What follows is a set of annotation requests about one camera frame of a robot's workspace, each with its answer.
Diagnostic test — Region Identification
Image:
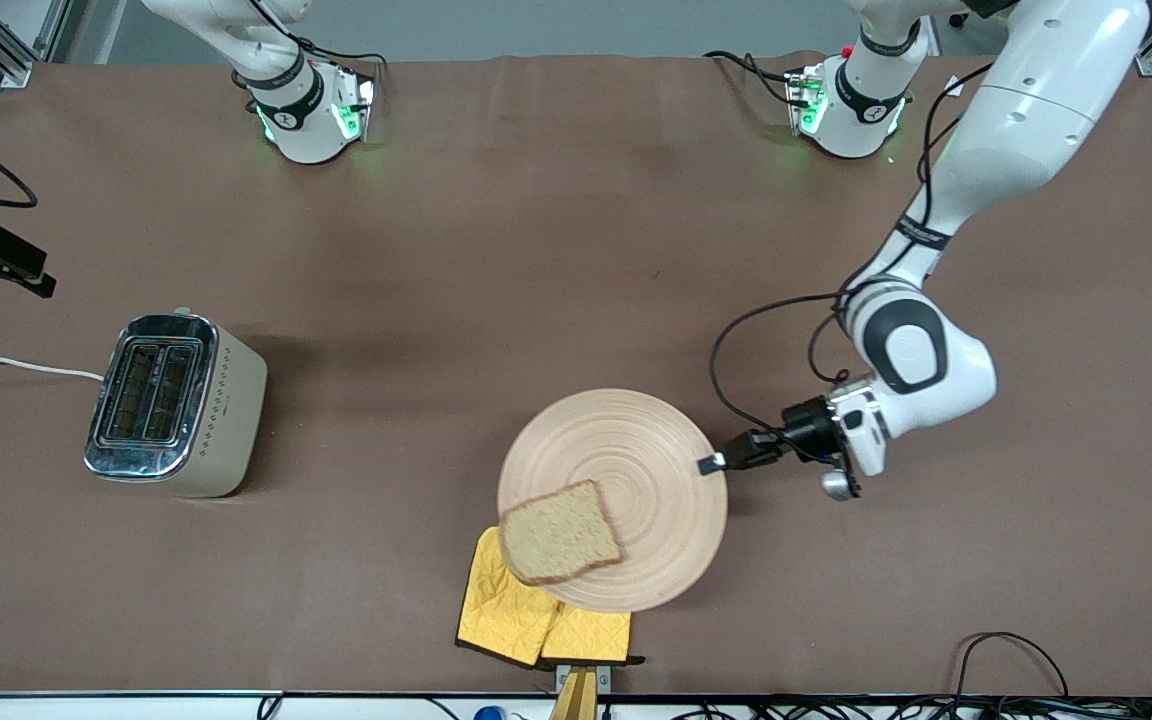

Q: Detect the round light wooden plate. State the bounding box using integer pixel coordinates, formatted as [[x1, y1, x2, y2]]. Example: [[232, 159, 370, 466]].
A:
[[496, 388, 729, 614]]

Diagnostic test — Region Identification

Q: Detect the brown bread toast slice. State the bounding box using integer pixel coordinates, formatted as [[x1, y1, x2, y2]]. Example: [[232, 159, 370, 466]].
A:
[[499, 479, 625, 587]]

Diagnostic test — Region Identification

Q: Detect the yellow quilted oven mitt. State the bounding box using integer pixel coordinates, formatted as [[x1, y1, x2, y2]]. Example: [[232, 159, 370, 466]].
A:
[[456, 527, 562, 669], [539, 603, 647, 667]]

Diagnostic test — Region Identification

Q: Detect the beige chrome two-slot toaster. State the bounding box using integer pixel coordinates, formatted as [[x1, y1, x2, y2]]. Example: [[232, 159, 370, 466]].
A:
[[84, 308, 269, 499]]

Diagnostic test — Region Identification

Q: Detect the base connector box green light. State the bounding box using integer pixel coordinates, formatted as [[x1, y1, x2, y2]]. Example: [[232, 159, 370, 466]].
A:
[[786, 65, 827, 136], [334, 62, 379, 143]]

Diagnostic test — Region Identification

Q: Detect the brown table cover mat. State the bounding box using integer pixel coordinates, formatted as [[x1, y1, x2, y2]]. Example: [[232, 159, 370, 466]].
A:
[[0, 52, 1152, 698]]

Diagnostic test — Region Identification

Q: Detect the white toaster power cable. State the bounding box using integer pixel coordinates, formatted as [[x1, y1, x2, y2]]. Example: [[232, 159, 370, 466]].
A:
[[0, 356, 105, 383]]

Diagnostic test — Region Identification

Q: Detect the grey metal bracket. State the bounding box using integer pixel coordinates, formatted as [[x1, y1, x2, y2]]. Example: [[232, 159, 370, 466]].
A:
[[554, 662, 613, 693]]

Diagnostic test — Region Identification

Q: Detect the black cable bundle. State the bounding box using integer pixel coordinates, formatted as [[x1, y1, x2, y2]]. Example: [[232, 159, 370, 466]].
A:
[[596, 694, 1152, 720]]

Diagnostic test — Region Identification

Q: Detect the black looped cable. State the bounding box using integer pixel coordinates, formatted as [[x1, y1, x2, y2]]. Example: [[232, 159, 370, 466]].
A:
[[951, 632, 1072, 701]]

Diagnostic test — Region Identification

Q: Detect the black base cable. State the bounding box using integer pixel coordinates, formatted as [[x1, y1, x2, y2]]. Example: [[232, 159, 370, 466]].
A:
[[704, 48, 799, 109]]

